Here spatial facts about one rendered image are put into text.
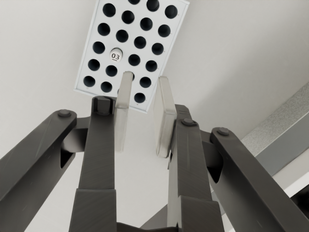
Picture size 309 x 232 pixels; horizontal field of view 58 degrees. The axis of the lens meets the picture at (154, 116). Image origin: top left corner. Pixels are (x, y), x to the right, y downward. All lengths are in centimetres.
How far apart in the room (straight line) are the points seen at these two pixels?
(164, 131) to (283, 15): 24
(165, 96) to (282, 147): 16
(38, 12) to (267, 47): 26
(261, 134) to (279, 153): 105
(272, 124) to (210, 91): 100
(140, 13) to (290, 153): 19
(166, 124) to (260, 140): 121
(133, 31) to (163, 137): 16
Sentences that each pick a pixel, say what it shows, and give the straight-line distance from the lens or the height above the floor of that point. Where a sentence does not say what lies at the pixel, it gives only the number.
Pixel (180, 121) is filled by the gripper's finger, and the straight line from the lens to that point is 15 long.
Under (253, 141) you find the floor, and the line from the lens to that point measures 135.
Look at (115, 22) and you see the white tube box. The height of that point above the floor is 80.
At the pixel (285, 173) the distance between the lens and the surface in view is 28.
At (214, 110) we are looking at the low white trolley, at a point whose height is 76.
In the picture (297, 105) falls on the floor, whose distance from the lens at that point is 135.
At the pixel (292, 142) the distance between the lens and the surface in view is 30.
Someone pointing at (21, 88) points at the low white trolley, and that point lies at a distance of 37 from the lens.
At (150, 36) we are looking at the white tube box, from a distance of 29.
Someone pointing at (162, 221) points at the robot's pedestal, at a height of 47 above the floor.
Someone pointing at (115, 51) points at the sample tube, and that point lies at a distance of 28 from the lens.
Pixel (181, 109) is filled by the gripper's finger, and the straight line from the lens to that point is 18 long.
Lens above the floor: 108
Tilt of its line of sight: 65 degrees down
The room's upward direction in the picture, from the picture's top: 175 degrees clockwise
